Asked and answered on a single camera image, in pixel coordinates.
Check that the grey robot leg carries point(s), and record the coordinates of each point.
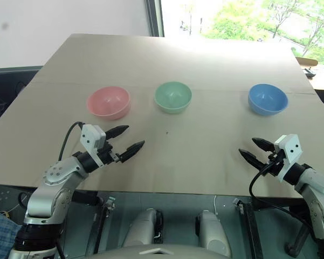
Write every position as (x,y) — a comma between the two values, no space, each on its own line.
(211,232)
(143,226)

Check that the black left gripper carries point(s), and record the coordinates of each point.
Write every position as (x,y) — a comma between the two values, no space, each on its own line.
(107,155)

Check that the dark window frame post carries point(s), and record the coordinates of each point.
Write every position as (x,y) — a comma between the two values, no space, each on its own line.
(155,17)

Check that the grey left robot leg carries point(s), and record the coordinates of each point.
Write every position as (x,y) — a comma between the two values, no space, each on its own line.
(143,226)

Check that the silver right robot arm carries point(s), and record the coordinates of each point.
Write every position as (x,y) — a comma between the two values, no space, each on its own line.
(312,183)

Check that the blue plastic bowl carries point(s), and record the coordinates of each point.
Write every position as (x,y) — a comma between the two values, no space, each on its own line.
(267,101)

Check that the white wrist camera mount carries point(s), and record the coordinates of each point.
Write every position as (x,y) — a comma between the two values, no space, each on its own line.
(292,151)
(89,137)

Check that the grey robot torso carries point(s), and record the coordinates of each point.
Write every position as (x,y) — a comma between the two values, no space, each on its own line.
(151,252)

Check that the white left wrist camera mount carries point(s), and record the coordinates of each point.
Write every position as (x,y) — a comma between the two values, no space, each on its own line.
(89,137)

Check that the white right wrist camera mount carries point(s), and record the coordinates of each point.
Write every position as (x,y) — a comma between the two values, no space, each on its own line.
(292,151)

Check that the small black device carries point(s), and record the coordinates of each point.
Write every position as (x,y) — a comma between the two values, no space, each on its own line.
(309,72)

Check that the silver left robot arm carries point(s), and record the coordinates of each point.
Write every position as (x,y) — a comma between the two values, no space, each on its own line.
(56,172)

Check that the black table frame strut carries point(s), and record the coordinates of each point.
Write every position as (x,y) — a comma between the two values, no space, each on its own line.
(99,226)
(252,229)

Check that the grey right robot leg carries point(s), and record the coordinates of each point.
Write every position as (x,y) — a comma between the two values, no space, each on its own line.
(211,232)

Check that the pink plastic bowl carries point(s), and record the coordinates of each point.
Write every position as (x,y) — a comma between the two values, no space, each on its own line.
(107,103)

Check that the green plastic bowl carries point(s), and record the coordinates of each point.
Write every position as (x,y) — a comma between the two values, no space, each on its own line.
(172,97)

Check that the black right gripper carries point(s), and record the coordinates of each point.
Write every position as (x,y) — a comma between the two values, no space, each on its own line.
(275,162)

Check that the blue plaid cloth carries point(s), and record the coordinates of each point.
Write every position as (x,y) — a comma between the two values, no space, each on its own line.
(1,234)

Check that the dark low cabinet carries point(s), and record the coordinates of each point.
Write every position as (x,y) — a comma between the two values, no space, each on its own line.
(5,89)

